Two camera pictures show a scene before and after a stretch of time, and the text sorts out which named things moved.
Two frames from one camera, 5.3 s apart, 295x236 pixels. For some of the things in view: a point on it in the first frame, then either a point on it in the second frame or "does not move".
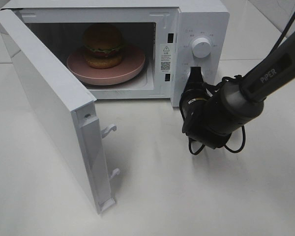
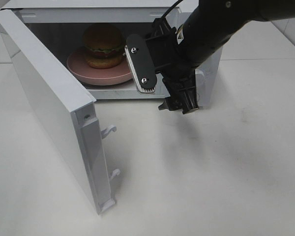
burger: (103, 46) does not move
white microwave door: (66, 107) does not move
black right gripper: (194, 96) to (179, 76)
